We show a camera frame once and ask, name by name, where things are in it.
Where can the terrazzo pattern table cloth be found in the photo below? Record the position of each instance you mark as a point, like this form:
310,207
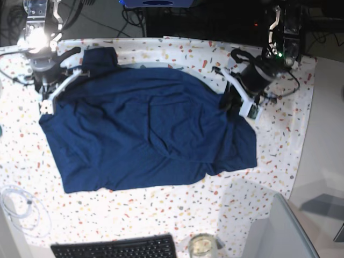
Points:
225,205

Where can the clear glass jar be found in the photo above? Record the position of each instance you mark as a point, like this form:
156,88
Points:
203,246

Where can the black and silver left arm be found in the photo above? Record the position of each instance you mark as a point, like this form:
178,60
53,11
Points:
282,49

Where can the black computer keyboard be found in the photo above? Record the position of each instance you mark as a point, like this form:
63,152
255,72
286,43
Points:
153,246

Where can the navy blue t-shirt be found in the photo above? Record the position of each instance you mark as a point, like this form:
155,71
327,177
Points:
127,128

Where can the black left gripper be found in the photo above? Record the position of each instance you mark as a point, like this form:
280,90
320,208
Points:
254,80

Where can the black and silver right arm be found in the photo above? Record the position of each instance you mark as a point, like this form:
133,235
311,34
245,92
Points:
39,39

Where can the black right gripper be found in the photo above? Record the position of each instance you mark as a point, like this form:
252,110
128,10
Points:
46,70

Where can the grey monitor back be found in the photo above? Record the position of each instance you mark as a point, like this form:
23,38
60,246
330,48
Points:
279,235

